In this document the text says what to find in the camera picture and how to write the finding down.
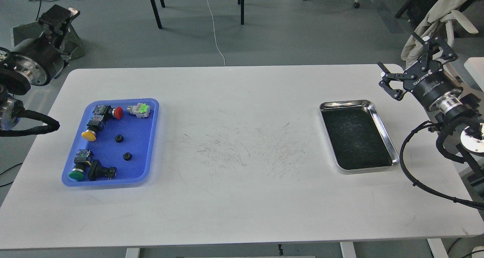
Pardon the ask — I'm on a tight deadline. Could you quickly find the red push button switch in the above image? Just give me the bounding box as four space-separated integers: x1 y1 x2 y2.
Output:
92 105 124 120

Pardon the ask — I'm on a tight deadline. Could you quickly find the blue plastic tray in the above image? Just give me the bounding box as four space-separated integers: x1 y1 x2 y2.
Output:
62 98 159 187

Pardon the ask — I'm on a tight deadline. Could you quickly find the small black gear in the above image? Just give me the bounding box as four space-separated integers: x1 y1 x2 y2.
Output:
123 152 132 161
115 135 124 143

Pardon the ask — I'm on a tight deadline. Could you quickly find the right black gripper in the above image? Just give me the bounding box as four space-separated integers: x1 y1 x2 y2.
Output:
377 32 464 112

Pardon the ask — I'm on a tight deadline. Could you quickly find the silver metal tray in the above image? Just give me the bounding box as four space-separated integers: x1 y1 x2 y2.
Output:
319 99 399 173

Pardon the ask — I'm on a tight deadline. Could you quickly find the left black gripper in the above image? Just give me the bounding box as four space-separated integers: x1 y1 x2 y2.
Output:
11 5 80 86

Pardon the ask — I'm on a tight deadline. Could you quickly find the beige cloth on chair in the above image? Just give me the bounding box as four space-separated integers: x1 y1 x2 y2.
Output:
401 0 467 68

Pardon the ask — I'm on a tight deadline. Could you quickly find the grey green switch module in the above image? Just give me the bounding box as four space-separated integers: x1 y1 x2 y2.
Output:
126 103 151 119

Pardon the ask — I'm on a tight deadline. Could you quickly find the white office chair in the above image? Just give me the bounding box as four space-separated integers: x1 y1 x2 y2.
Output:
432 9 483 99

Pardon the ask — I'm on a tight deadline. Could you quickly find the grey plastic crate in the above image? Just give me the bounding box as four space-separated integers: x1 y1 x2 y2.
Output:
11 22 85 61

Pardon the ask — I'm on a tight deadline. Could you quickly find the green push button switch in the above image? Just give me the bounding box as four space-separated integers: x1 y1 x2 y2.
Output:
68 149 94 182

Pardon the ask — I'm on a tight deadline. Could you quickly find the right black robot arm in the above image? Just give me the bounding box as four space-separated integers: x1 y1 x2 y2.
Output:
378 33 483 210

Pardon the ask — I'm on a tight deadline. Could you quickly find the black selector switch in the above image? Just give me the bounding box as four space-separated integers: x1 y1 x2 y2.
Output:
87 159 117 182

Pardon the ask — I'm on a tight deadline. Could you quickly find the yellow push button switch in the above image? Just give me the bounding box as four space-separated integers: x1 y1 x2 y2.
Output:
81 114 105 142

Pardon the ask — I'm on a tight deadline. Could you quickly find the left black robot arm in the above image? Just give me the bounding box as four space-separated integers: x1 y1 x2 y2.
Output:
0 5 80 137

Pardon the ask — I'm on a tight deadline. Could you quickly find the black table leg pair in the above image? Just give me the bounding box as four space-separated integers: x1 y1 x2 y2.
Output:
237 0 244 25

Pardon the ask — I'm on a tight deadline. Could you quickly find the white floor cable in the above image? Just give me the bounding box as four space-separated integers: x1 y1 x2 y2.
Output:
203 0 226 67

